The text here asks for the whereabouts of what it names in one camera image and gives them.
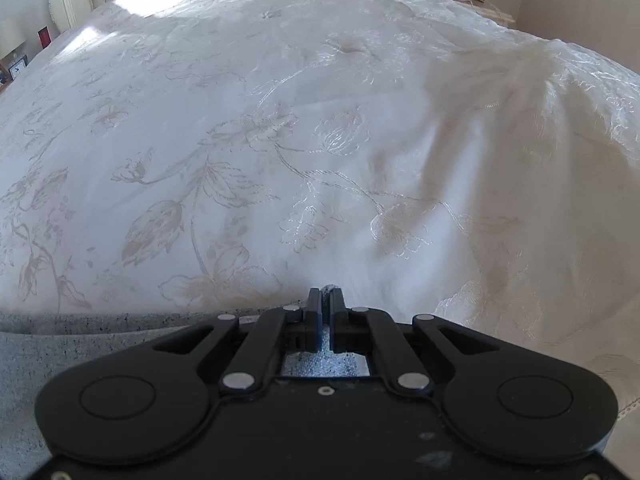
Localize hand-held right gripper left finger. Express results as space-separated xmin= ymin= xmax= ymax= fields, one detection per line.
xmin=150 ymin=287 xmax=324 ymax=395

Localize cream embroidered bedspread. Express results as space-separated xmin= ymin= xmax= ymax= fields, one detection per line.
xmin=0 ymin=0 xmax=640 ymax=423

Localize table lamp with cream shade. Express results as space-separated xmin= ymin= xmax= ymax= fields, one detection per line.
xmin=0 ymin=14 xmax=26 ymax=57

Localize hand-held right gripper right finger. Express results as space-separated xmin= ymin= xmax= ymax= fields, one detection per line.
xmin=331 ymin=286 xmax=502 ymax=394

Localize grey pants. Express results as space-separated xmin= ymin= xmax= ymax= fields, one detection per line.
xmin=0 ymin=284 xmax=372 ymax=467

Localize cream nightstand with speaker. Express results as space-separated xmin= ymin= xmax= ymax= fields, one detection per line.
xmin=470 ymin=0 xmax=517 ymax=30

